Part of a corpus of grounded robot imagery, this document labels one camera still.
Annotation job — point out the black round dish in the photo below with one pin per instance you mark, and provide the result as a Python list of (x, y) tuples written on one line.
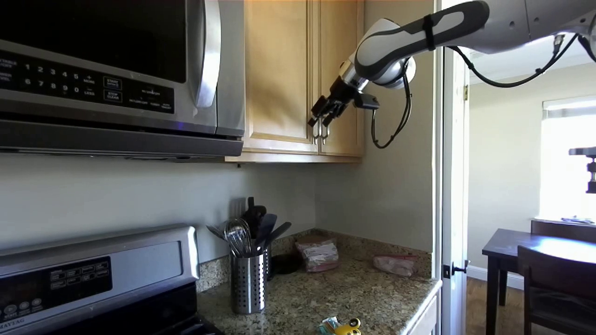
[(287, 264)]

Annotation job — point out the wooden wall cupboard frame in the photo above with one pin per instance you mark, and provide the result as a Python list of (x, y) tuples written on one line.
[(291, 158)]

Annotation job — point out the white base cabinet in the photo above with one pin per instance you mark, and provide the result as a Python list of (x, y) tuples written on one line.
[(428, 316)]

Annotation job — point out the white door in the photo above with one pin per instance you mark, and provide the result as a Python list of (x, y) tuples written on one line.
[(456, 186)]

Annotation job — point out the bright window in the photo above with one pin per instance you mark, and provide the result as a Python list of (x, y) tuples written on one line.
[(564, 160)]

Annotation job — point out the pink zip bag with bread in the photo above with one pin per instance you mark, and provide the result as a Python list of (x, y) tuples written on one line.
[(317, 255)]

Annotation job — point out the black door latch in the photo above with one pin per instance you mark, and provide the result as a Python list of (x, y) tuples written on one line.
[(447, 270)]

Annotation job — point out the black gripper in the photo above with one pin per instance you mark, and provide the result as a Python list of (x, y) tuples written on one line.
[(335, 102)]

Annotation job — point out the dark dining table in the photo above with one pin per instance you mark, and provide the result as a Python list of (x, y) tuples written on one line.
[(508, 242)]

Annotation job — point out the steel slotted spoon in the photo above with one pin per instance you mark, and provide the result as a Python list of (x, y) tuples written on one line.
[(235, 238)]

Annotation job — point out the perforated steel utensil holder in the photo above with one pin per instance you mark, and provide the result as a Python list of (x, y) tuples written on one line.
[(248, 284), (266, 262)]

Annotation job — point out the stainless steel microwave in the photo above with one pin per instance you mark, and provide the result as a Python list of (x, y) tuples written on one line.
[(93, 37)]

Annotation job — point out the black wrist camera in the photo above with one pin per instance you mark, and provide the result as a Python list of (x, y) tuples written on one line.
[(367, 102)]

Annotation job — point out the dark wooden chair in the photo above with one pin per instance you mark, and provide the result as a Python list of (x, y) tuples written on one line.
[(559, 230), (559, 290)]

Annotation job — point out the black nylon spatula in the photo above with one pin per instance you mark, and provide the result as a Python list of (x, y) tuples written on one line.
[(266, 229)]

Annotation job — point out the black and steel stove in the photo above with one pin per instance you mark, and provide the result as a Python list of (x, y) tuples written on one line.
[(93, 271)]

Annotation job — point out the pink zip plastic bag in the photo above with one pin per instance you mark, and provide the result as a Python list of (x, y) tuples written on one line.
[(393, 264)]

